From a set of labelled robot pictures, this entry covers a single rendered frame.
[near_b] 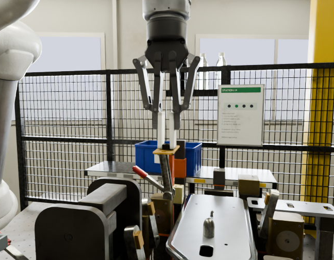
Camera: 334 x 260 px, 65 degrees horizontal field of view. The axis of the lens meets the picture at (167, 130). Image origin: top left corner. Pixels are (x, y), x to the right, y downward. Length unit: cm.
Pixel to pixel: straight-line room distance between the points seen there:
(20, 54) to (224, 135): 96
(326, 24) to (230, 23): 188
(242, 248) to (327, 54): 104
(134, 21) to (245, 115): 210
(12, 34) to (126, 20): 237
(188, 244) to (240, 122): 79
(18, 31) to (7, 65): 10
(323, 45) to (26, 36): 125
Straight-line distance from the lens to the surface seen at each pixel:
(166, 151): 48
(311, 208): 106
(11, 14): 69
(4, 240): 47
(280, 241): 83
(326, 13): 152
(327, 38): 149
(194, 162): 121
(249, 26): 333
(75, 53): 318
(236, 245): 74
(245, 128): 137
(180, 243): 73
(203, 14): 323
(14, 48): 89
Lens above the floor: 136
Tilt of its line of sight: 6 degrees down
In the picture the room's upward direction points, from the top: straight up
